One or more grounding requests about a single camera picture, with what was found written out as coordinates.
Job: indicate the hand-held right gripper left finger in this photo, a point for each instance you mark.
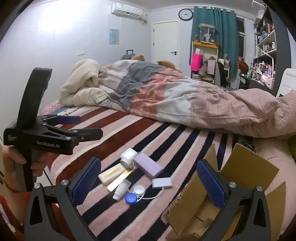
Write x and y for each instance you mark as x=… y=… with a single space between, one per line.
x=86 y=183

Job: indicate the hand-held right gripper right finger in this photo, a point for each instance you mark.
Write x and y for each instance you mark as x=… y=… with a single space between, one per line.
x=211 y=185

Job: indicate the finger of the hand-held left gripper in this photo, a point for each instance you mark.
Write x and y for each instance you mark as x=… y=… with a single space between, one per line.
x=92 y=134
x=69 y=120

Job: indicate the cream tube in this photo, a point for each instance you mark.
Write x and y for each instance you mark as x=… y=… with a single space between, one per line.
x=111 y=174

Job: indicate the gold nail file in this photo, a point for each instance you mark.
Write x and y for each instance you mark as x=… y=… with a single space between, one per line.
x=116 y=184

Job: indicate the small white bottle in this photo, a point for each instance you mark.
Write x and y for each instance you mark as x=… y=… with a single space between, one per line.
x=121 y=188

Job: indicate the white charger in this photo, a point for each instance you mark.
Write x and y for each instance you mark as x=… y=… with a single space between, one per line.
x=128 y=154

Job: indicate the cardboard box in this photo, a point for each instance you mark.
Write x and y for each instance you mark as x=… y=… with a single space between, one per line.
x=249 y=166

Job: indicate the blue white lens case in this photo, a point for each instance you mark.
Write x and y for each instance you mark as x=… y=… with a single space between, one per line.
x=131 y=198

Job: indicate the purple rectangular box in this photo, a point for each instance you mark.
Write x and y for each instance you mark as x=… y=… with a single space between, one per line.
x=148 y=165

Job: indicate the person's left forearm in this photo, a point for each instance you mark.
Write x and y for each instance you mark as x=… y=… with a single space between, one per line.
x=9 y=208

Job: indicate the person's left hand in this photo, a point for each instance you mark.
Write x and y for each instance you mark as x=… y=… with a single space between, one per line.
x=13 y=157

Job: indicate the cream fluffy blanket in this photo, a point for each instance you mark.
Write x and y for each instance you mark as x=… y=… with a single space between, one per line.
x=78 y=76

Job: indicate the pink ribbed pillow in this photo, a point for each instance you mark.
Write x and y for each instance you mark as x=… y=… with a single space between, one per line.
x=272 y=150

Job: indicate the dark suitcase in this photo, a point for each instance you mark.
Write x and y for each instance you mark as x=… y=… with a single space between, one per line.
x=126 y=56

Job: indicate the green pillow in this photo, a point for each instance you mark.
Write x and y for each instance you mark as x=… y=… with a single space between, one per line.
x=292 y=148

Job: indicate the brown plush toy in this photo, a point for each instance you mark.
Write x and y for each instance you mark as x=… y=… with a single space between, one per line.
x=166 y=64
x=138 y=57
x=243 y=66

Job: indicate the pink grey patchwork duvet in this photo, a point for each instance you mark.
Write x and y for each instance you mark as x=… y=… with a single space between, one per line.
x=185 y=99

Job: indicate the black chair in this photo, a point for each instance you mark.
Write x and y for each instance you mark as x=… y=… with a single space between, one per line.
x=222 y=73

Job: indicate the white door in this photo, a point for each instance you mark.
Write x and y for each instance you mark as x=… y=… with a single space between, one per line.
x=164 y=41

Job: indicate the pink bag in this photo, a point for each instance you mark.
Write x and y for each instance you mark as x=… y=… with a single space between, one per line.
x=196 y=62

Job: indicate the white air conditioner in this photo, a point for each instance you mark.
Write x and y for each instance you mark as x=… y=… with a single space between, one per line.
x=127 y=10

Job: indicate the white headboard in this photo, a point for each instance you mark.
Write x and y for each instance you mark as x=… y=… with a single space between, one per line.
x=288 y=81

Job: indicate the yellow shelf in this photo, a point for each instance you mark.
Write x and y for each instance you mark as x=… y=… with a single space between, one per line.
x=205 y=45

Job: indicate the glass display case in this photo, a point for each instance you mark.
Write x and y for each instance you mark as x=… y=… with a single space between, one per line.
x=208 y=33

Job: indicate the white bookshelf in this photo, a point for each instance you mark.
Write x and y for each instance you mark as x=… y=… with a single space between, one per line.
x=266 y=41

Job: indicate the dark tall panel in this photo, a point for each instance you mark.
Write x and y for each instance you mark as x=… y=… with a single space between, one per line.
x=279 y=46

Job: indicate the teal curtain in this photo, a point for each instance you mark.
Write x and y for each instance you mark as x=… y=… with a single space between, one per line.
x=224 y=30

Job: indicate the window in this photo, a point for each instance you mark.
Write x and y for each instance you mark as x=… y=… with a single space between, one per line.
x=240 y=27

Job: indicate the wall poster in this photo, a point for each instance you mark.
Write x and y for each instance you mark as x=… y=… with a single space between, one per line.
x=114 y=36

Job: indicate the round wall clock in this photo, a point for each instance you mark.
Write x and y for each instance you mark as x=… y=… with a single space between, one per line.
x=186 y=14

